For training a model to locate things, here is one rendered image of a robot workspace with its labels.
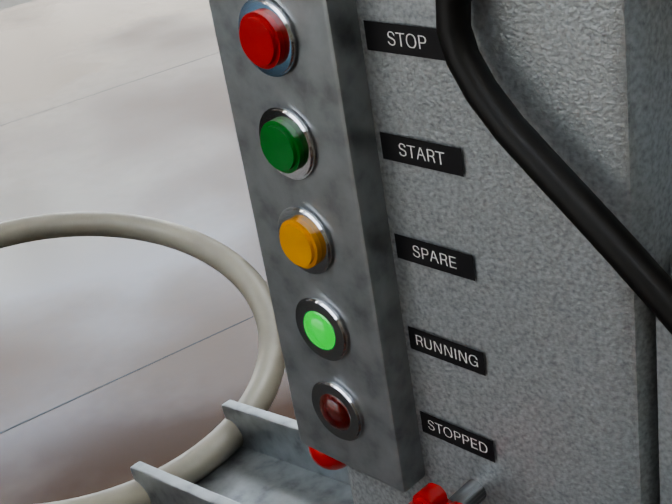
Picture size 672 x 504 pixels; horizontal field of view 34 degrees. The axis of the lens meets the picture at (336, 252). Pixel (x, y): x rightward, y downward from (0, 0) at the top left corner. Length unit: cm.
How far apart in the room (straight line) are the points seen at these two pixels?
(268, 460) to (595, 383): 60
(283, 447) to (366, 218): 54
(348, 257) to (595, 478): 15
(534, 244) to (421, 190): 6
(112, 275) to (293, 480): 272
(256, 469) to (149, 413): 192
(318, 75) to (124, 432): 246
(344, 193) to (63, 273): 331
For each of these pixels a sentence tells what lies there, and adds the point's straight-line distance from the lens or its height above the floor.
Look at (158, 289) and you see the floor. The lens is 353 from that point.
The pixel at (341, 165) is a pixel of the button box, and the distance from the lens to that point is 50.
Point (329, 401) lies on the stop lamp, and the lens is 58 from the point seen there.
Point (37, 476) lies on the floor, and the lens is 286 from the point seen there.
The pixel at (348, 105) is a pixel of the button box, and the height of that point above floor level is 145.
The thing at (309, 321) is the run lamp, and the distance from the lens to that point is 56.
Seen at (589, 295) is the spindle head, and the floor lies 138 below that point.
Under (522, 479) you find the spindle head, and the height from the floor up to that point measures 126.
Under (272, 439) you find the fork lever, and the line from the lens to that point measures 104.
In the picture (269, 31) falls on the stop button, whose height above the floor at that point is 148.
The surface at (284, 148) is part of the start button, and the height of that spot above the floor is 143.
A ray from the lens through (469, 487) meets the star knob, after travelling 57.
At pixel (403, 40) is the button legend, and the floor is 148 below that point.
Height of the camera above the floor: 162
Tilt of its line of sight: 27 degrees down
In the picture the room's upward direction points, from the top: 10 degrees counter-clockwise
